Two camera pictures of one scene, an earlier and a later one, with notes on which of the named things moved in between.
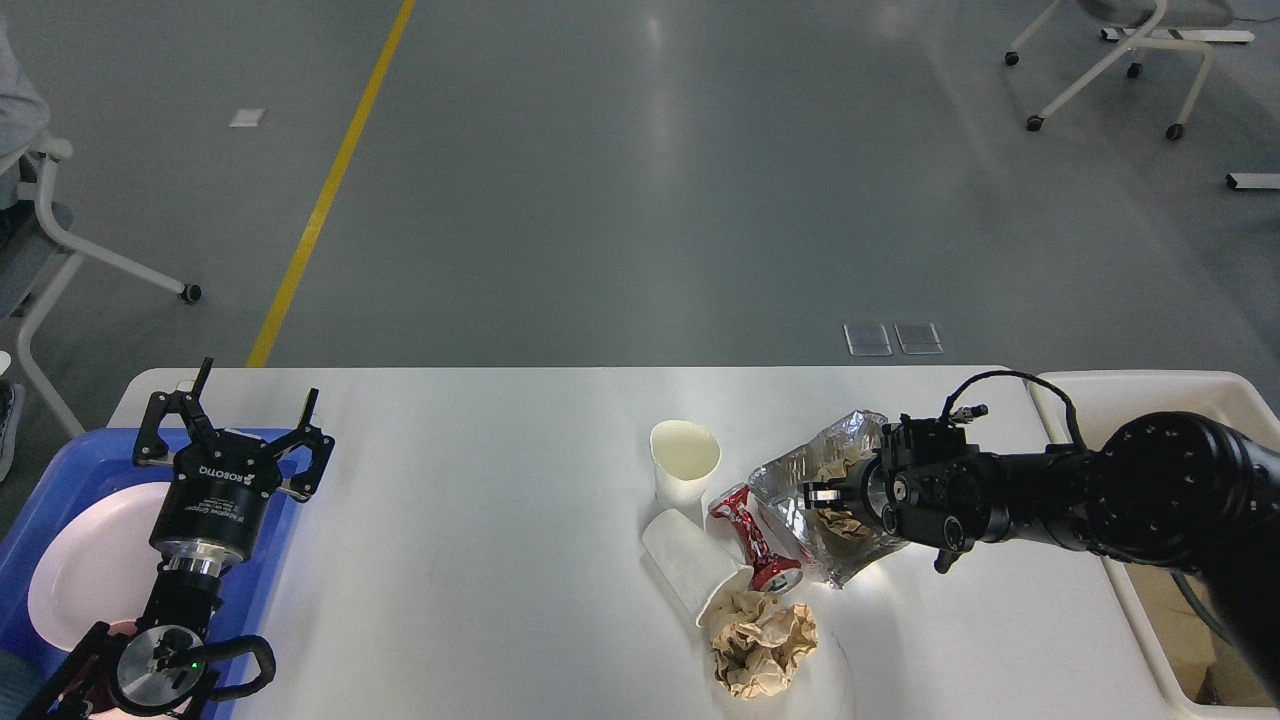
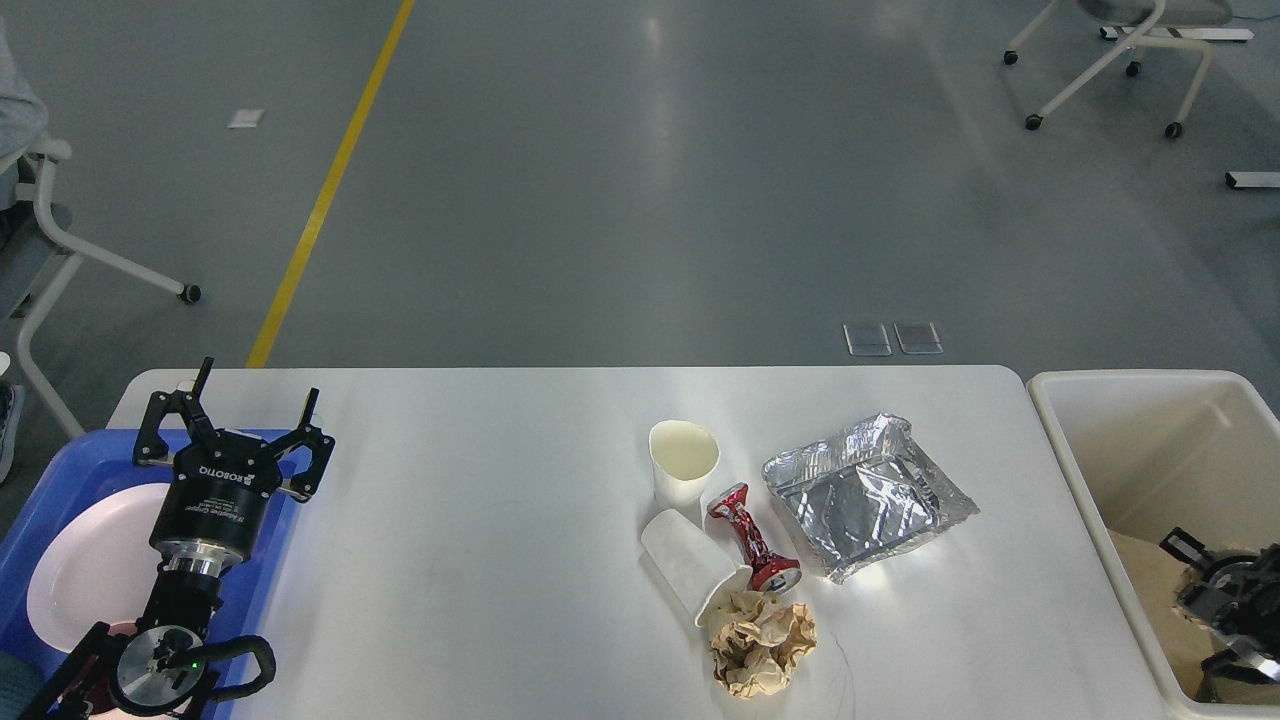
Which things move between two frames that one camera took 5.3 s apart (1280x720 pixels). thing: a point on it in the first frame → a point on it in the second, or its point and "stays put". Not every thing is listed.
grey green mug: (19, 678) stays put
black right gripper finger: (821, 494) → (1188, 548)
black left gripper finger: (151, 447) stays put
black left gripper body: (217, 498) stays put
